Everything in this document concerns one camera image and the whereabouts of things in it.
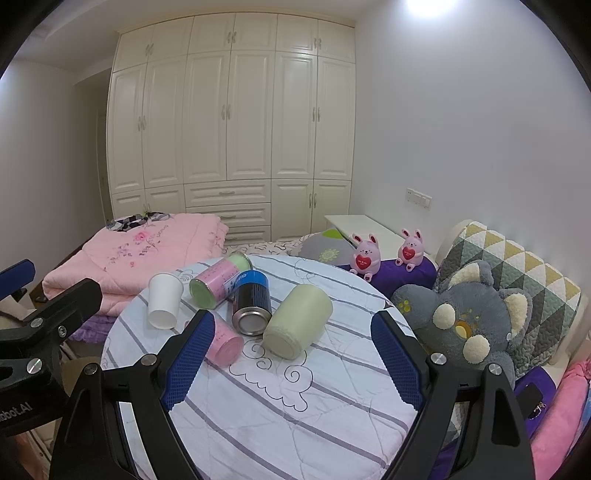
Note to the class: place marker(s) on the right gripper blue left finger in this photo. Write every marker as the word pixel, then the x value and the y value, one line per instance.
pixel 181 357

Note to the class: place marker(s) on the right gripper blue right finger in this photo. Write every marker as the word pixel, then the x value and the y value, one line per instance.
pixel 404 358

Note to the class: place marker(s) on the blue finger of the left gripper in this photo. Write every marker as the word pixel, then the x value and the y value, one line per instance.
pixel 15 279
pixel 56 320

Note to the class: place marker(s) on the blue black metal cup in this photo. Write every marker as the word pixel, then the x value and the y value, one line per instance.
pixel 251 303

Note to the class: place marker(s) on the small pink plastic cup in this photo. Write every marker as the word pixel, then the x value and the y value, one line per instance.
pixel 226 345

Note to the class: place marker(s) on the white paper cup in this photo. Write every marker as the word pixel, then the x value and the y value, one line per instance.
pixel 164 296

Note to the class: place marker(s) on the pale green frosted cup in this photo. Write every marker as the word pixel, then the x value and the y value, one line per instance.
pixel 299 321

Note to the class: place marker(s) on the folded purple blanket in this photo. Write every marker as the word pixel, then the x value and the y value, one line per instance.
pixel 94 330

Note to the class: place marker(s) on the pink green lidded jar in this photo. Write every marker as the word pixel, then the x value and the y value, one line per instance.
pixel 213 285

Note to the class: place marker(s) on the grey cat plush toy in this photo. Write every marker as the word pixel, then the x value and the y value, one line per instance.
pixel 467 319

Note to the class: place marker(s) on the striped white quilted table cover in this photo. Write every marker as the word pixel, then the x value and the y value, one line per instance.
pixel 332 413

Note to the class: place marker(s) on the purple round cushion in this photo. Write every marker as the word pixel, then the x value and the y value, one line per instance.
pixel 390 277

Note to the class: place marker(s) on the folded pink quilt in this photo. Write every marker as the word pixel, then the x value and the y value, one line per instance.
pixel 122 263

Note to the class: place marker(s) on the left pink bunny plush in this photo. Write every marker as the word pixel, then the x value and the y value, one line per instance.
pixel 366 260

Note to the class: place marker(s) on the pink bunny plush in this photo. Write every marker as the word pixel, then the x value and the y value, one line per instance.
pixel 366 260
pixel 412 251

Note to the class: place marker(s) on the right pink bunny plush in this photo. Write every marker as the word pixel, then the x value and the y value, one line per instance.
pixel 412 251

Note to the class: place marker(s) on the black white patterned cloth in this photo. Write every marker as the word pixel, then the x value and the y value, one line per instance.
pixel 128 223

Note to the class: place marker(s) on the grey green embroidered cushion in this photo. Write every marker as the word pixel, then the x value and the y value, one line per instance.
pixel 329 247

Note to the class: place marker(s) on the triangle patterned quilted pillow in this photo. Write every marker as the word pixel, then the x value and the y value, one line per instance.
pixel 560 319

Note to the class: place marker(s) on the pink pillow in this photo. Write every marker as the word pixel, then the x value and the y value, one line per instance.
pixel 554 437

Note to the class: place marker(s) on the cream white wardrobe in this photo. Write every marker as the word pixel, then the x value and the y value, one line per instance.
pixel 247 115

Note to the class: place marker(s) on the white wall switch panel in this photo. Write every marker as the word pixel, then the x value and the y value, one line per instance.
pixel 418 198

